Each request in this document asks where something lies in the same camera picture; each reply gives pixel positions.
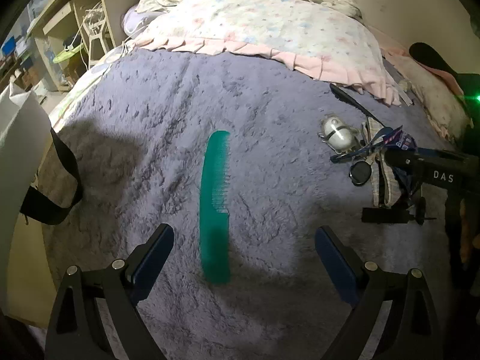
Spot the floral quilt with pink ruffle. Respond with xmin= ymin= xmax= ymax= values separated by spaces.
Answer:
xmin=133 ymin=0 xmax=402 ymax=106

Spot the black round disc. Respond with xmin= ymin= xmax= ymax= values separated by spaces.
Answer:
xmin=349 ymin=161 xmax=372 ymax=186

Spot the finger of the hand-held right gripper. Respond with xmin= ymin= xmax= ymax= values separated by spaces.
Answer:
xmin=382 ymin=146 xmax=464 ymax=193
xmin=362 ymin=197 xmax=437 ymax=226

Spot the green plastic comb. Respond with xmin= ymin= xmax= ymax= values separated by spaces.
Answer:
xmin=199 ymin=130 xmax=232 ymax=285

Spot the lime green flat item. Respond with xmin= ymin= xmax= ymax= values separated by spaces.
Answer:
xmin=52 ymin=43 xmax=85 ymax=64

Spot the white bag with black straps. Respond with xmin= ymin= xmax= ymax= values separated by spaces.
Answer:
xmin=0 ymin=82 xmax=84 ymax=327

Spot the blue printed packet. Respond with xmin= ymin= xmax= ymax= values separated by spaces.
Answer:
xmin=382 ymin=127 xmax=418 ymax=152

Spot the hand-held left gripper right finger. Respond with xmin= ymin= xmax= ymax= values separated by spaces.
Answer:
xmin=314 ymin=226 xmax=445 ymax=360

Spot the striped cloth pouch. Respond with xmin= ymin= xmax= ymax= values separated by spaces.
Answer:
xmin=362 ymin=117 xmax=413 ymax=208

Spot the purple fuzzy blanket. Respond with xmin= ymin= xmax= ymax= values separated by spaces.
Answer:
xmin=37 ymin=47 xmax=462 ymax=360

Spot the lavender pillow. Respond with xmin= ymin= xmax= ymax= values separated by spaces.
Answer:
xmin=122 ymin=4 xmax=160 ymax=38

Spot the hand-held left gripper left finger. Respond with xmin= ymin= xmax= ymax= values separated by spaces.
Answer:
xmin=45 ymin=223 xmax=175 ymax=360

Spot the white round keychain charm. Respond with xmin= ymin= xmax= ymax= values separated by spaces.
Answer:
xmin=318 ymin=116 xmax=362 ymax=151

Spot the pink blanket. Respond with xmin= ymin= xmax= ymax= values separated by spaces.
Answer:
xmin=379 ymin=37 xmax=466 ymax=139

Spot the black pen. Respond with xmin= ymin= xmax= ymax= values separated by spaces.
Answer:
xmin=329 ymin=83 xmax=387 ymax=126

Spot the wooden shelf unit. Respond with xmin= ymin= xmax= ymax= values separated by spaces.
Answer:
xmin=0 ymin=0 xmax=117 ymax=94

